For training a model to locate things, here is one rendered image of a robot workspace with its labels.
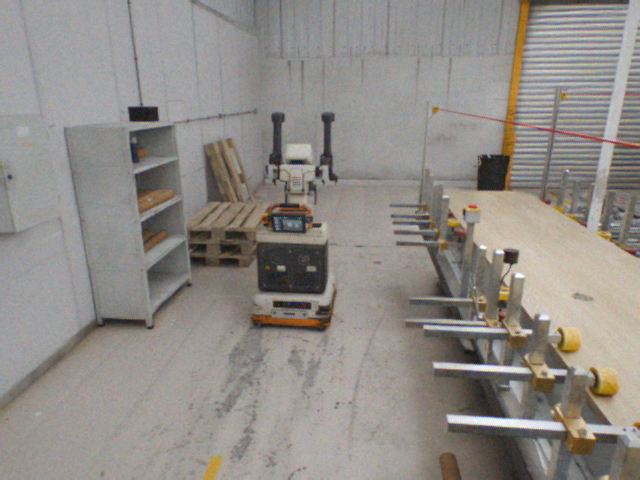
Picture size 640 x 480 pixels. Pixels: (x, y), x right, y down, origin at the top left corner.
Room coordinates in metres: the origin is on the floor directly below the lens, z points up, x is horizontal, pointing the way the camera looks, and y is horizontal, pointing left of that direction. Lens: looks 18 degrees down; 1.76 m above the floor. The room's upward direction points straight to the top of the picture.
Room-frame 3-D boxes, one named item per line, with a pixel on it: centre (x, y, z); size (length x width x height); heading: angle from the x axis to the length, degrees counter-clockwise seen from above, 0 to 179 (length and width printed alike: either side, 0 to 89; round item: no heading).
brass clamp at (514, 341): (1.48, -0.70, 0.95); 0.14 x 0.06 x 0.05; 174
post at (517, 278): (1.50, -0.71, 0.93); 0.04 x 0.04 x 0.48; 84
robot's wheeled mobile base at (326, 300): (3.57, 0.16, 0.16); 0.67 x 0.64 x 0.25; 173
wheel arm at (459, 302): (1.97, -0.66, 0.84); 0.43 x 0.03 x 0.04; 84
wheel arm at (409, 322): (1.73, -0.59, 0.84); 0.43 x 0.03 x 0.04; 84
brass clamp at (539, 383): (1.23, -0.68, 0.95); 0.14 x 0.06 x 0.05; 174
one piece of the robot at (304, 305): (3.24, 0.18, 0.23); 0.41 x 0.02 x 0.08; 83
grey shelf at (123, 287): (3.76, 1.47, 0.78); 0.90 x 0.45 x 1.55; 174
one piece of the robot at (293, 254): (3.48, 0.17, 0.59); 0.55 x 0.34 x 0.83; 83
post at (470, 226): (2.26, -0.79, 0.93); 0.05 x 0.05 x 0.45; 84
